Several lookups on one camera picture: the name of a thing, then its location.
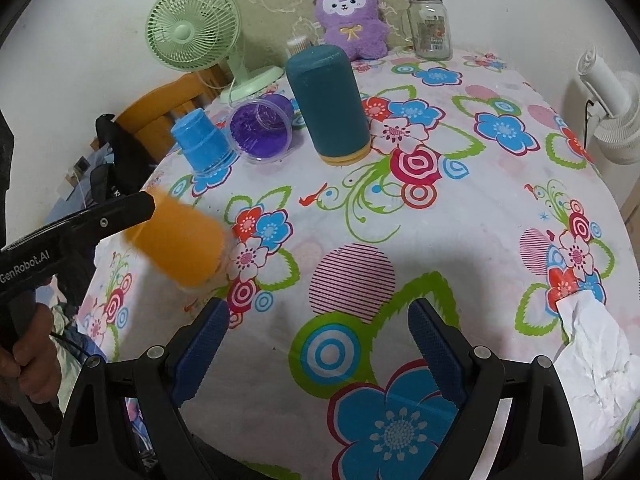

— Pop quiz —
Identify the crumpled white tissue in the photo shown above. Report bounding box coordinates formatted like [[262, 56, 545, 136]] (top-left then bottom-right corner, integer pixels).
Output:
[[554, 290, 639, 452]]

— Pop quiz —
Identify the orange wooden chair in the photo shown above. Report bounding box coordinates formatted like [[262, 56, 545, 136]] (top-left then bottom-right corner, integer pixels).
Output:
[[91, 65, 231, 167]]

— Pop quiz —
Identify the dark teal cylinder cup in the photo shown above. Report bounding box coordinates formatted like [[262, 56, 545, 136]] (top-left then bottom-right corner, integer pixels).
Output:
[[285, 44, 371, 166]]

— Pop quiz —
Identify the floral tablecloth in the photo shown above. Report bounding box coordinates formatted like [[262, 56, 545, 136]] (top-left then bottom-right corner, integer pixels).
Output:
[[77, 52, 639, 479]]

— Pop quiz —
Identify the purple plush toy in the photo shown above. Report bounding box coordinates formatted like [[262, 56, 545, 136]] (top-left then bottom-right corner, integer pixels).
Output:
[[314, 0, 390, 61]]

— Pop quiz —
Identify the orange plastic cup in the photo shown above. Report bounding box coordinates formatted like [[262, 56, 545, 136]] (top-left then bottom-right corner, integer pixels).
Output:
[[124, 188, 226, 288]]

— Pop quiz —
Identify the person's left hand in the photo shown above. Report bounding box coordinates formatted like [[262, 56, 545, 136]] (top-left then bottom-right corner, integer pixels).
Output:
[[0, 304, 62, 404]]

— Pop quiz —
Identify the black bag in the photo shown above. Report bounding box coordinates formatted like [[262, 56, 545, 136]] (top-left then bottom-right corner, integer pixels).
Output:
[[90, 114, 156, 204]]

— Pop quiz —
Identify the blue plastic cup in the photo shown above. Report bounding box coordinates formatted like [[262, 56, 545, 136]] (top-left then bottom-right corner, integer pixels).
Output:
[[170, 108, 235, 174]]

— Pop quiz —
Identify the green desk fan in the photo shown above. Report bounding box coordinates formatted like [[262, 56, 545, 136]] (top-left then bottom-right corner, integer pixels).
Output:
[[144, 0, 284, 104]]

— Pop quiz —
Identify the glass jar with black lid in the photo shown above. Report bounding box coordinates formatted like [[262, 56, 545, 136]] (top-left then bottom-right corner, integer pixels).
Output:
[[407, 0, 451, 61]]

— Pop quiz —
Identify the purple clear plastic cup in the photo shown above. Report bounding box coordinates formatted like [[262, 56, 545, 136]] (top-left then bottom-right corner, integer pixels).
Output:
[[227, 94, 294, 162]]

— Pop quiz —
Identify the beige patterned wall panel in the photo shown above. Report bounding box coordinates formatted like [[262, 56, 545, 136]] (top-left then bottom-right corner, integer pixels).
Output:
[[235, 0, 408, 70]]

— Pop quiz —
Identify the white standing fan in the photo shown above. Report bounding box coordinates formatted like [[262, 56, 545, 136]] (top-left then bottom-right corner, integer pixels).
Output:
[[576, 48, 639, 165]]

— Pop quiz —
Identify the small white round container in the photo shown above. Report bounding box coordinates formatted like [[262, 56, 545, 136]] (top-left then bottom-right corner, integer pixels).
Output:
[[285, 35, 314, 58]]

